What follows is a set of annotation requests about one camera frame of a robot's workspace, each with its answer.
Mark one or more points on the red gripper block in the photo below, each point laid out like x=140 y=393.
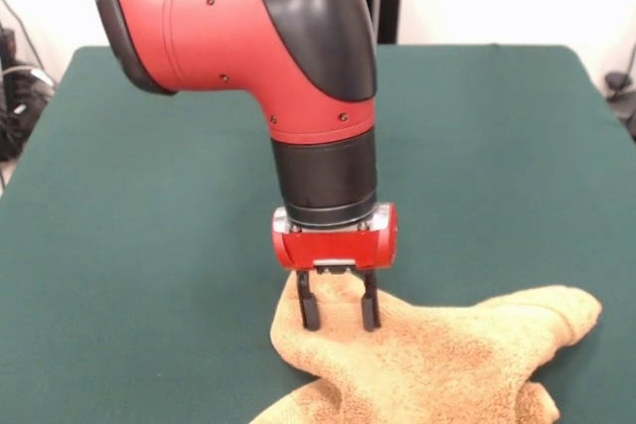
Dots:
x=333 y=247

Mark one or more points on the tan terry towel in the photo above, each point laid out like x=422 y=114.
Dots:
x=422 y=359

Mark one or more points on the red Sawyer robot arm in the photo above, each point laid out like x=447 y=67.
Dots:
x=223 y=37

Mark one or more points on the dark green table cloth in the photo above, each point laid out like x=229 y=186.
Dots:
x=124 y=195

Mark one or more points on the small black power adapter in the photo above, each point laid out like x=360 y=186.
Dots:
x=616 y=82

